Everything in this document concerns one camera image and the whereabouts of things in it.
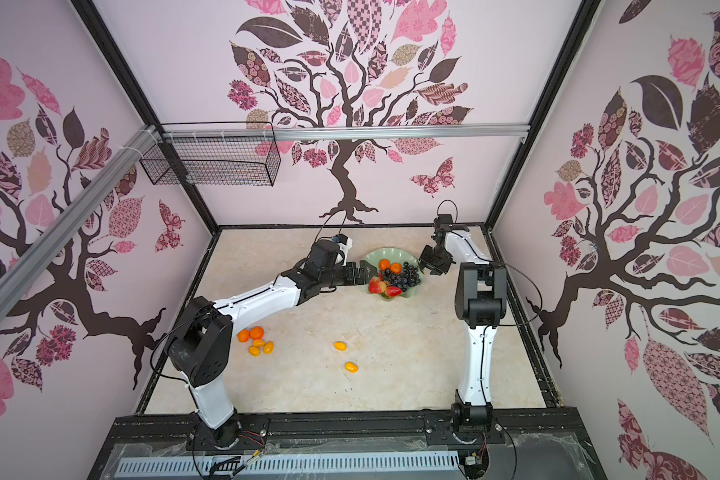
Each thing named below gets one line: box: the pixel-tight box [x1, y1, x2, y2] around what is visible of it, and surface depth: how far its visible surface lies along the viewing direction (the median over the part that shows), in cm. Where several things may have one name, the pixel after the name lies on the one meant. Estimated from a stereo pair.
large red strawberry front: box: [385, 286, 403, 297], surface depth 97 cm
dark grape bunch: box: [384, 261, 421, 292], surface depth 99 cm
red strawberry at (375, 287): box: [368, 280, 383, 294], surface depth 97 cm
